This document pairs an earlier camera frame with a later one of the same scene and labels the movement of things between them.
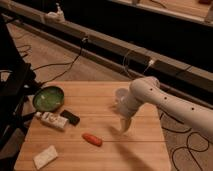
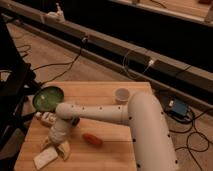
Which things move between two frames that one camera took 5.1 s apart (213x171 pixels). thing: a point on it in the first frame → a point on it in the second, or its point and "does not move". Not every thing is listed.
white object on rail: (56, 16) does not move
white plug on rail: (150, 63) does not move
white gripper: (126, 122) → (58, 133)
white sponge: (45, 157) does not move
